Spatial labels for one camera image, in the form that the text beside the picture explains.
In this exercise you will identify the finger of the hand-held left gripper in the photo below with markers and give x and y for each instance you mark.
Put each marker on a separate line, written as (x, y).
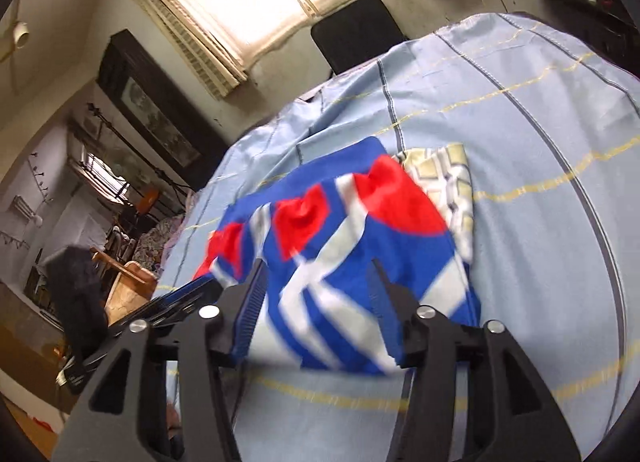
(170, 304)

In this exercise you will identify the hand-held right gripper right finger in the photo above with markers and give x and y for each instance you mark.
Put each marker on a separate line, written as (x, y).
(382, 312)

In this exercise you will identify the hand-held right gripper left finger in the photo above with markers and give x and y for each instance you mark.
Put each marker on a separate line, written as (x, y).
(250, 312)

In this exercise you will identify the blue white patterned zip jacket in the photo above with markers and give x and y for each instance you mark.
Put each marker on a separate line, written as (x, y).
(350, 252)

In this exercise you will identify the purple clothes pile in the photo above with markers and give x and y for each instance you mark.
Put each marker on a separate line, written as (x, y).
(160, 242)

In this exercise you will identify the wooden chair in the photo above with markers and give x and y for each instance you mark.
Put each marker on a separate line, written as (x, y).
(127, 287)

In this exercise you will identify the orange lamp shade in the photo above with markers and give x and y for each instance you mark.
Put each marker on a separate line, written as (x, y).
(147, 202)

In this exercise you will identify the dark framed picture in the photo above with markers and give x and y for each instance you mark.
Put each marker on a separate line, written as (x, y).
(155, 117)

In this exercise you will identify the light blue checked bedsheet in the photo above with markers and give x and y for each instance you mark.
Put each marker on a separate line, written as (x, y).
(525, 142)

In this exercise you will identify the black chair back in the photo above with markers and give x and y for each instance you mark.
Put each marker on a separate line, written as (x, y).
(355, 32)

